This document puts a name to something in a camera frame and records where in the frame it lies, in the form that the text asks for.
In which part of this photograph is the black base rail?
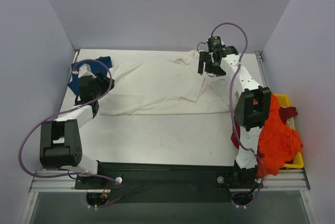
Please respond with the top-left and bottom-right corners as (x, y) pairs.
(75, 162), (260, 206)

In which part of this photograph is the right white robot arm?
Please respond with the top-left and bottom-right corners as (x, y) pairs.
(197, 36), (272, 186)

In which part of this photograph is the orange t shirt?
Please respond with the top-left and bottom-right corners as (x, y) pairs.
(257, 95), (291, 177)

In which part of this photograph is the cream white t shirt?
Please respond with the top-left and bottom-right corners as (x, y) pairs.
(99, 50), (229, 116)

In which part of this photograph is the folded blue t shirt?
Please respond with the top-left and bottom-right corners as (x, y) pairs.
(68, 56), (113, 95)

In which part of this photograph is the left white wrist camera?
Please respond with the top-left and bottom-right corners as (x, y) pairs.
(72, 63), (96, 79)

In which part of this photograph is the beige t shirt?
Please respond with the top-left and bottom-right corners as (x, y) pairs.
(286, 117), (296, 130)

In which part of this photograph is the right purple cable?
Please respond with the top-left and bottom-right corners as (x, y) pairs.
(209, 22), (265, 206)

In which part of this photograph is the yellow plastic bin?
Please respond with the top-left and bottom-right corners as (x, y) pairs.
(275, 94), (304, 169)

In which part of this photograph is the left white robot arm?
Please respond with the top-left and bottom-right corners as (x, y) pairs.
(39, 72), (114, 188)

